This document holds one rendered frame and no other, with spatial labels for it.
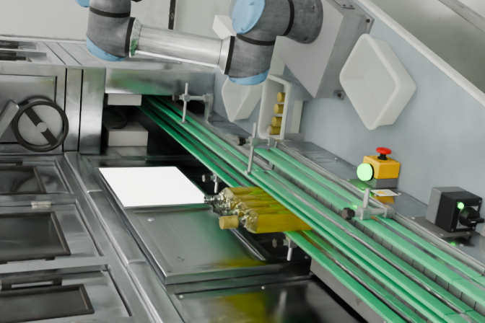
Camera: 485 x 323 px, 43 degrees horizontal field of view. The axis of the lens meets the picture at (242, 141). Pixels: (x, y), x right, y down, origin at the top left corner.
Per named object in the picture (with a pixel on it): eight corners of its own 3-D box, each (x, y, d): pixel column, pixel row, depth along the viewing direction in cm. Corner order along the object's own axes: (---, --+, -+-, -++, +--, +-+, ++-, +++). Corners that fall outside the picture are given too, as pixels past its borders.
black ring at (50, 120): (66, 149, 258) (11, 149, 249) (68, 99, 253) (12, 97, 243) (68, 153, 254) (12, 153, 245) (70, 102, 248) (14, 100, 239)
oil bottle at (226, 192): (277, 201, 198) (215, 204, 189) (279, 184, 196) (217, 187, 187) (285, 208, 193) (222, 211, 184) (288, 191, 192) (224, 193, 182)
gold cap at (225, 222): (239, 228, 167) (224, 228, 166) (234, 228, 171) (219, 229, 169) (238, 214, 168) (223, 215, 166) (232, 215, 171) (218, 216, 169)
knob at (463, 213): (471, 224, 139) (483, 231, 136) (456, 226, 137) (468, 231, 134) (475, 205, 137) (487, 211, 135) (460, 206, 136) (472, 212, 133)
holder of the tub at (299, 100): (277, 149, 225) (258, 150, 222) (287, 74, 218) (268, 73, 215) (300, 164, 210) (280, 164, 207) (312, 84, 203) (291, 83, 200)
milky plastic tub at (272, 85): (278, 135, 224) (256, 135, 220) (286, 73, 218) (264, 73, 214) (302, 149, 208) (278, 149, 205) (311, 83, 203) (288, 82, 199)
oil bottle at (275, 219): (304, 222, 183) (238, 226, 174) (307, 204, 181) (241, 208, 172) (314, 230, 178) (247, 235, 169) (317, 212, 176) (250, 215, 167)
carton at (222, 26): (228, 16, 264) (215, 14, 262) (249, 39, 246) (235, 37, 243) (225, 29, 267) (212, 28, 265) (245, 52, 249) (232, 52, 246)
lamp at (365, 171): (362, 177, 166) (353, 177, 165) (365, 161, 165) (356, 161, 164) (372, 182, 162) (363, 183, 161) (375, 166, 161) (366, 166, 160)
